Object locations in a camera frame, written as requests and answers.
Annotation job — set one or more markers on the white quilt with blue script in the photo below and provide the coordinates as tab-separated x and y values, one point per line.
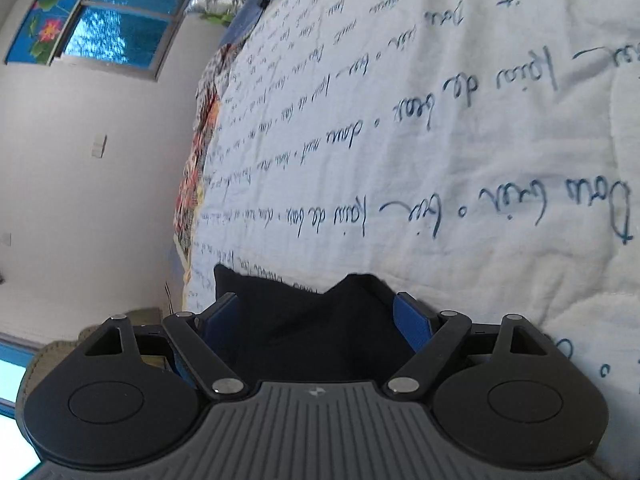
480	154

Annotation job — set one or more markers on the white wall switch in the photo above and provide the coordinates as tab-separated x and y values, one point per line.
98	146

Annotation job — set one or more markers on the window with blue glass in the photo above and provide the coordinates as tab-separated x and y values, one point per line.
128	37

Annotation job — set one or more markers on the black pants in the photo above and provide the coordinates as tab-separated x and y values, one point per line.
285	334

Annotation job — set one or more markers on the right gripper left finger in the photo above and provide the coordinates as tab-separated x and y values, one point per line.
129	394

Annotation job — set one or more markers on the lotus flower curtain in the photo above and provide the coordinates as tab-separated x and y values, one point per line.
42	27

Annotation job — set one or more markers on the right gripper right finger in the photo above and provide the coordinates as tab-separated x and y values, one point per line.
502	393

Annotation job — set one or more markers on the patterned orange bedsheet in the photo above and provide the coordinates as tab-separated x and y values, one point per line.
209	91

